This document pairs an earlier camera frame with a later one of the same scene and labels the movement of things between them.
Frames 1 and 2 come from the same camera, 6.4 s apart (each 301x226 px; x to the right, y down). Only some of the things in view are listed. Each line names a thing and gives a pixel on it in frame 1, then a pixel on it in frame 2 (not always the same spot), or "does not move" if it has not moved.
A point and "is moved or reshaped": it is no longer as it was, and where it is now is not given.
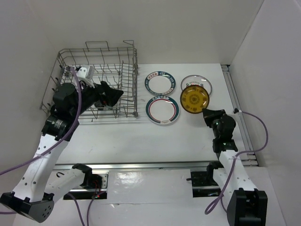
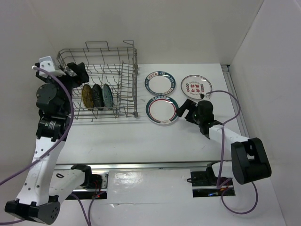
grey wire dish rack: [118, 66] does not move
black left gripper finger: [112, 95] to [80, 71]
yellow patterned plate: [194, 98] is moved or reshaped
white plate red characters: [196, 80] does not move
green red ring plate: [162, 110] does not move
